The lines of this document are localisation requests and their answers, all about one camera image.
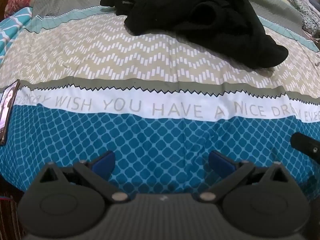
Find black pants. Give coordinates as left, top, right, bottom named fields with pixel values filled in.
left=100, top=0, right=289, bottom=69

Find patterned bedspread with text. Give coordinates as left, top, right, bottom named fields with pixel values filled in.
left=1, top=0, right=319, bottom=198

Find smartphone with photo screen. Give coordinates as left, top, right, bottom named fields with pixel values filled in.
left=0, top=80, right=20, bottom=146

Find black white paisley cloth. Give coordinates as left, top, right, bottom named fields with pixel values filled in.
left=287, top=0, right=319, bottom=41

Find teal white patterned pillow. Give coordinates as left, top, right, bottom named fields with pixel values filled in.
left=0, top=7, right=33, bottom=62

